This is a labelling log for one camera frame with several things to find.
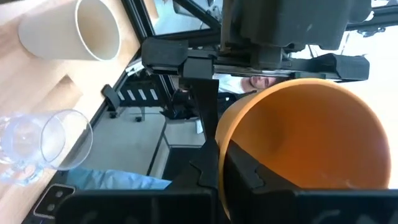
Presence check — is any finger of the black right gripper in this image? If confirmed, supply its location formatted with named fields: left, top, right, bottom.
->
left=141, top=37, right=220, bottom=141
left=290, top=52, right=371, bottom=82

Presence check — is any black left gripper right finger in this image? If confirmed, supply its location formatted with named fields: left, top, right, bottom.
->
left=223, top=140, right=343, bottom=224

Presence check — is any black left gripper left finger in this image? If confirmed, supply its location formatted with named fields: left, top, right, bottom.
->
left=170, top=139, right=220, bottom=224

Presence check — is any orange cup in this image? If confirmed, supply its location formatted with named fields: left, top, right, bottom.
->
left=214, top=77, right=392, bottom=220

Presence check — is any beige cup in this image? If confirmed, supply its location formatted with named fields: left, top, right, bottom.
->
left=17, top=0, right=122, bottom=62

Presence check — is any clear glass mug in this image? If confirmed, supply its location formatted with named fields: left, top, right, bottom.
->
left=0, top=108, right=94, bottom=187

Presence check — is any person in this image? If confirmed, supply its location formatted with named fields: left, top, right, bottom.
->
left=214, top=74, right=280, bottom=96

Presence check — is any light blue sheet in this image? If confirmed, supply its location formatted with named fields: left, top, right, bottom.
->
left=66, top=167, right=173, bottom=190

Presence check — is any black bracket with white slots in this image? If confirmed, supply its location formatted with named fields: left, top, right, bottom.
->
left=101, top=83, right=160, bottom=119

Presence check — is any black rig frame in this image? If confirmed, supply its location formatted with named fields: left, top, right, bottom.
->
left=21, top=0, right=224, bottom=224

